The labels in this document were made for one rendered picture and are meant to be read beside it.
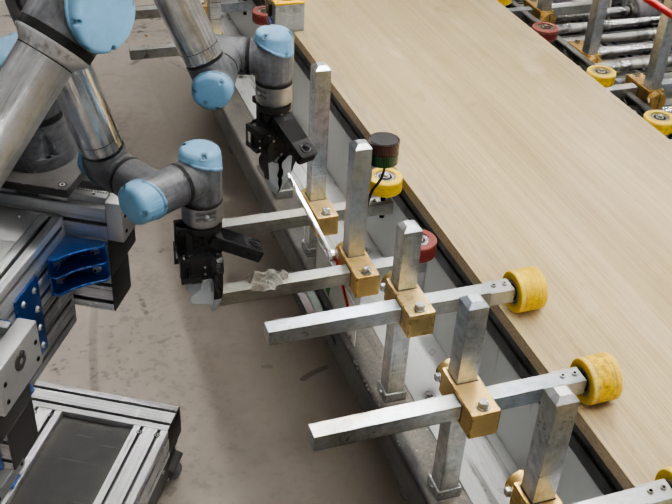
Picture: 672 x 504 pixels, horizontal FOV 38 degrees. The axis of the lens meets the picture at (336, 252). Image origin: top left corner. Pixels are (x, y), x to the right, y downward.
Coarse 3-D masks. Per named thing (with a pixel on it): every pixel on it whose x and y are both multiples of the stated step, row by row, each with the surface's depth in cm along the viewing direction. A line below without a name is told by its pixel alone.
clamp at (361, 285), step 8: (336, 248) 203; (344, 256) 198; (360, 256) 198; (368, 256) 198; (352, 264) 196; (360, 264) 196; (368, 264) 196; (352, 272) 194; (360, 272) 194; (376, 272) 194; (352, 280) 195; (360, 280) 193; (368, 280) 193; (376, 280) 194; (352, 288) 196; (360, 288) 194; (368, 288) 194; (376, 288) 195; (360, 296) 195
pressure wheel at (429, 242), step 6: (426, 234) 199; (432, 234) 199; (426, 240) 198; (432, 240) 198; (426, 246) 196; (432, 246) 196; (420, 252) 195; (426, 252) 195; (432, 252) 197; (420, 258) 196; (426, 258) 196; (432, 258) 198
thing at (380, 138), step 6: (378, 132) 188; (384, 132) 188; (372, 138) 186; (378, 138) 186; (384, 138) 186; (390, 138) 186; (396, 138) 186; (378, 144) 184; (384, 144) 184; (390, 144) 184; (378, 156) 186; (372, 168) 187; (384, 168) 190; (378, 180) 191; (372, 192) 193
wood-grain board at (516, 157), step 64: (320, 0) 305; (384, 0) 307; (448, 0) 310; (384, 64) 268; (448, 64) 270; (512, 64) 272; (384, 128) 237; (448, 128) 239; (512, 128) 241; (576, 128) 242; (640, 128) 244; (448, 192) 214; (512, 192) 216; (576, 192) 217; (640, 192) 218; (512, 256) 196; (576, 256) 197; (640, 256) 198; (512, 320) 179; (576, 320) 180; (640, 320) 181; (640, 384) 166; (640, 448) 154
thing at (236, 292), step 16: (304, 272) 194; (320, 272) 195; (336, 272) 195; (384, 272) 198; (224, 288) 189; (240, 288) 189; (288, 288) 192; (304, 288) 194; (320, 288) 195; (224, 304) 189
